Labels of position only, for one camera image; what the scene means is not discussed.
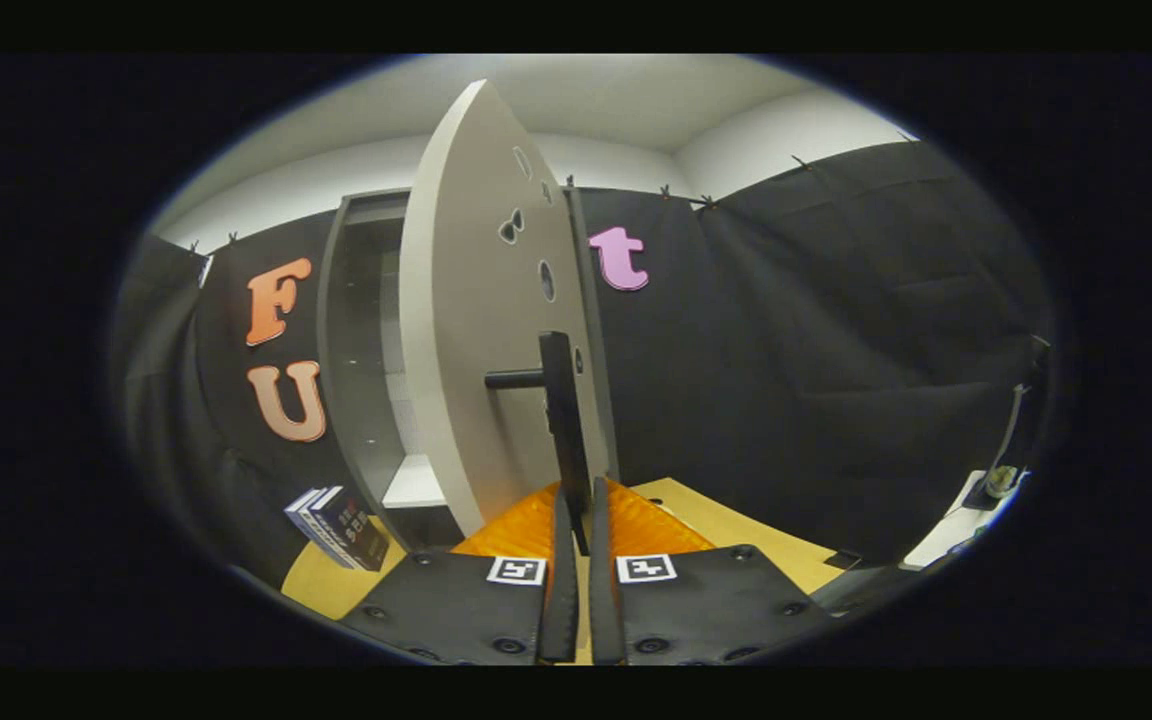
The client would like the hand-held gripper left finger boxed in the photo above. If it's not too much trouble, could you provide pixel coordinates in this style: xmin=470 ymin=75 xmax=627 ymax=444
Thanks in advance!
xmin=341 ymin=480 xmax=582 ymax=666

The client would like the blue white book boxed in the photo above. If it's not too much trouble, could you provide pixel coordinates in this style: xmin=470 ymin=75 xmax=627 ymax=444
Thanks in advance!
xmin=284 ymin=487 xmax=352 ymax=569

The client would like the dark blue book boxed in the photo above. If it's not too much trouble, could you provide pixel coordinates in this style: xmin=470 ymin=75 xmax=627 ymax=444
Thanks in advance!
xmin=308 ymin=486 xmax=389 ymax=572

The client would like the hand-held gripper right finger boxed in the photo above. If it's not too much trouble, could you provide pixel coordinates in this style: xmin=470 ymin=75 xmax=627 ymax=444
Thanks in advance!
xmin=588 ymin=477 xmax=837 ymax=666

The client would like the black door handle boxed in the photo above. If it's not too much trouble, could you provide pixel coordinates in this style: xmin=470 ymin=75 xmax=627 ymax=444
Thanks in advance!
xmin=484 ymin=331 xmax=594 ymax=556

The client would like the white side table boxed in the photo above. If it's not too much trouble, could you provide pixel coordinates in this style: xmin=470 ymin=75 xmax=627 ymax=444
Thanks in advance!
xmin=901 ymin=470 xmax=1027 ymax=571

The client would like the grey cabinet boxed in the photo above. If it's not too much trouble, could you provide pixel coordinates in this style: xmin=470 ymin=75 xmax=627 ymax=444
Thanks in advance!
xmin=318 ymin=187 xmax=624 ymax=553

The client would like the black backdrop cloth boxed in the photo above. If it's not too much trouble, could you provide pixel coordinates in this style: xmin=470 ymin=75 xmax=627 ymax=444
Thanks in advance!
xmin=116 ymin=140 xmax=1052 ymax=591

